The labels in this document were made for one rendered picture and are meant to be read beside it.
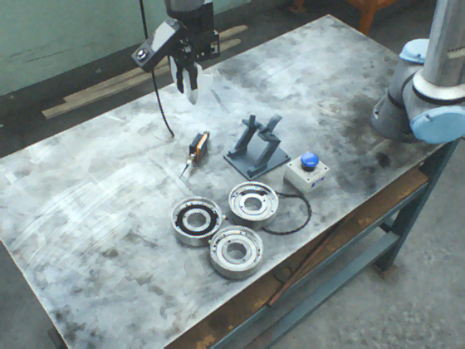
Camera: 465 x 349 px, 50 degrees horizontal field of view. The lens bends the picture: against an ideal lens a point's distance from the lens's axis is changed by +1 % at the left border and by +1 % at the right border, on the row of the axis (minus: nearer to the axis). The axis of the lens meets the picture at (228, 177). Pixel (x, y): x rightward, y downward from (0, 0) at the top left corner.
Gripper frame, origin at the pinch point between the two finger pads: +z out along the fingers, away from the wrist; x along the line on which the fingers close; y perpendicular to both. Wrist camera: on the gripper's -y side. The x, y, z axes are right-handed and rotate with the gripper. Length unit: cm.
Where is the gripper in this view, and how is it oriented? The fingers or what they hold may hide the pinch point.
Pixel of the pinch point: (184, 95)
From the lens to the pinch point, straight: 107.5
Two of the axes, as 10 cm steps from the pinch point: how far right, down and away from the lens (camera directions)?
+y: 8.2, -4.3, 3.7
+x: -5.6, -5.9, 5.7
